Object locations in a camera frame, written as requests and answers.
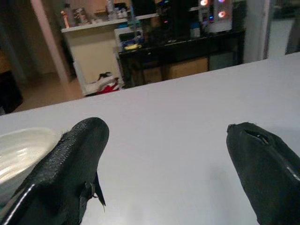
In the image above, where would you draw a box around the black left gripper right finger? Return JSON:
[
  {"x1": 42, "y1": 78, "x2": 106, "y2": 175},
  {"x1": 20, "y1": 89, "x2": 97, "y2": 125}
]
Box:
[{"x1": 226, "y1": 121, "x2": 300, "y2": 225}]

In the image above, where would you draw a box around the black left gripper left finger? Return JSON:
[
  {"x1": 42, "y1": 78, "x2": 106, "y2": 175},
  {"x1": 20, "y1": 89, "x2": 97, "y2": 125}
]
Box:
[{"x1": 0, "y1": 117, "x2": 110, "y2": 225}]

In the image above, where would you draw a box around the white bowl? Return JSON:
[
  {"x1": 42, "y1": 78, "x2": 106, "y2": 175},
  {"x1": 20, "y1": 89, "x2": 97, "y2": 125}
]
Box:
[{"x1": 0, "y1": 127, "x2": 59, "y2": 195}]

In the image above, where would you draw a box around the red cloth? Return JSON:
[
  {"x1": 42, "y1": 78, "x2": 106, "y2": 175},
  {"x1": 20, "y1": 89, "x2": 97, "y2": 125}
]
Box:
[{"x1": 100, "y1": 83, "x2": 121, "y2": 94}]

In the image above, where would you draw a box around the white shelf rack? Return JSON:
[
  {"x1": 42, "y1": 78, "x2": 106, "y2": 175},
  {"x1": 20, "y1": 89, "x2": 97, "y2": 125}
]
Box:
[{"x1": 60, "y1": 18, "x2": 132, "y2": 97}]

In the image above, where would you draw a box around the brown cardboard box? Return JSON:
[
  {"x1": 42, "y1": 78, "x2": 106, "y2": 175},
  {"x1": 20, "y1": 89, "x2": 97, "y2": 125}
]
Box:
[{"x1": 163, "y1": 57, "x2": 209, "y2": 81}]

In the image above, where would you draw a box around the black desk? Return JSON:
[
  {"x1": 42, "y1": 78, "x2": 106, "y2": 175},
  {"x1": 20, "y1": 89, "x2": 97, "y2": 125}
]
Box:
[{"x1": 117, "y1": 29, "x2": 247, "y2": 89}]

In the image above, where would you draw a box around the tall bottle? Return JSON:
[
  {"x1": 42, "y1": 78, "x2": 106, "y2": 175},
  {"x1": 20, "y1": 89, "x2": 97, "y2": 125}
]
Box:
[{"x1": 61, "y1": 3, "x2": 72, "y2": 28}]

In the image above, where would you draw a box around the white computer case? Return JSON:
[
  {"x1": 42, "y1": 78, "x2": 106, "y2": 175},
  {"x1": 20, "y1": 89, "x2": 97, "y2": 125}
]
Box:
[{"x1": 199, "y1": 0, "x2": 234, "y2": 33}]

